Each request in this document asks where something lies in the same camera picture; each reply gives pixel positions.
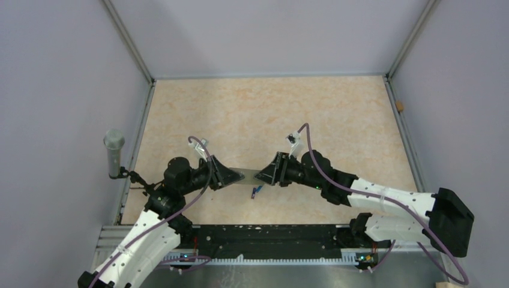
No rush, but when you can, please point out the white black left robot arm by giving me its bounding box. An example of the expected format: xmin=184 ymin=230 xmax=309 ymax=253
xmin=77 ymin=156 xmax=244 ymax=287

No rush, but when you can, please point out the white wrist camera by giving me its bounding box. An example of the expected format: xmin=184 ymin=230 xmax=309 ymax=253
xmin=286 ymin=131 xmax=304 ymax=158
xmin=189 ymin=138 xmax=209 ymax=160

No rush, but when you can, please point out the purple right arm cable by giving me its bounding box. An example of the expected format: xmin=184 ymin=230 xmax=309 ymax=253
xmin=297 ymin=122 xmax=470 ymax=286

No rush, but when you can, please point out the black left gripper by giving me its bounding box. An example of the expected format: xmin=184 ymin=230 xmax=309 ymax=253
xmin=180 ymin=155 xmax=245 ymax=196

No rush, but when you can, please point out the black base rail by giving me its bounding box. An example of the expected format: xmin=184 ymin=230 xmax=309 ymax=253
xmin=179 ymin=224 xmax=391 ymax=260

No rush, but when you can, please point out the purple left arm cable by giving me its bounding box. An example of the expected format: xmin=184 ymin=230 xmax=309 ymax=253
xmin=88 ymin=136 xmax=214 ymax=288

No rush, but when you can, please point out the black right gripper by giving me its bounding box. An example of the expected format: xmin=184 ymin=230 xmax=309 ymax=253
xmin=254 ymin=152 xmax=324 ymax=191

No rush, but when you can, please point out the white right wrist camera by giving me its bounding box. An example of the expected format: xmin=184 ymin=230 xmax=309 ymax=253
xmin=286 ymin=131 xmax=304 ymax=158

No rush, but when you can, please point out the grey microphone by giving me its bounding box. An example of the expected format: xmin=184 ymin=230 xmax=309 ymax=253
xmin=103 ymin=128 xmax=125 ymax=179

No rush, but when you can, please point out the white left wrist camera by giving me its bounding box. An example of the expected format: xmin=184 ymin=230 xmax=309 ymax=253
xmin=189 ymin=138 xmax=209 ymax=160

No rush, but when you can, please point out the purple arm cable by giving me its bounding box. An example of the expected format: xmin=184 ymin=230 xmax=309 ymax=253
xmin=88 ymin=136 xmax=214 ymax=288
xmin=297 ymin=122 xmax=470 ymax=286

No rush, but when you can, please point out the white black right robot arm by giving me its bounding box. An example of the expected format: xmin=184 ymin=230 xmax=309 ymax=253
xmin=254 ymin=150 xmax=475 ymax=258

